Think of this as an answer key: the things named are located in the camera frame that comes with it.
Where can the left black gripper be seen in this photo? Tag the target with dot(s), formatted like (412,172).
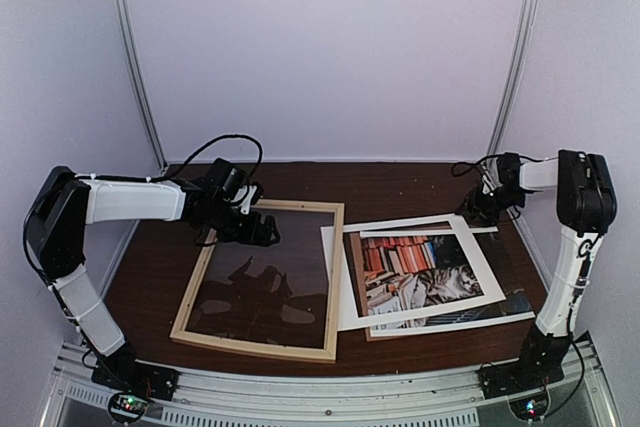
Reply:
(250,235)

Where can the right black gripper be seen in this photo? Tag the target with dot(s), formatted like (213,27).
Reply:
(474,199)

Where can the clear acrylic sheet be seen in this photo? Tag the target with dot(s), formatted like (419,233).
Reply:
(271,295)

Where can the white mat board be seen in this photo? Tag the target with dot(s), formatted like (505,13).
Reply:
(346,286)

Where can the cat photo print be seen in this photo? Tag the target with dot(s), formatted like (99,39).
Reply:
(404,273)

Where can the light wooden picture frame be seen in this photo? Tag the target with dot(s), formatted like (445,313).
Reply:
(326,354)

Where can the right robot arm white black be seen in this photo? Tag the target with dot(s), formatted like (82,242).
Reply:
(586,207)

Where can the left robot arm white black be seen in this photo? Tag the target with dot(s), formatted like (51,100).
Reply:
(69,203)

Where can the brown backing board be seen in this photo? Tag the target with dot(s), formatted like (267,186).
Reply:
(369,336)

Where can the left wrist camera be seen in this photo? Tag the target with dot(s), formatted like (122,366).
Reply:
(247,196)

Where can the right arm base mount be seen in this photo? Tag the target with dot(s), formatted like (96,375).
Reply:
(509,379)

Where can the aluminium front rail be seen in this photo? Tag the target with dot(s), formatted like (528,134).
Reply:
(450,397)

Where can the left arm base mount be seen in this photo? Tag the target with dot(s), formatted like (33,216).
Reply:
(147,381)

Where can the left aluminium corner post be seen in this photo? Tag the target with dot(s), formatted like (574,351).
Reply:
(138,84)

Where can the aluminium corner post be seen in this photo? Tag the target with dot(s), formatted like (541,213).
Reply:
(138,84)
(525,26)

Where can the right aluminium corner post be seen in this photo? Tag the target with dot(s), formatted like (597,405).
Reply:
(525,26)

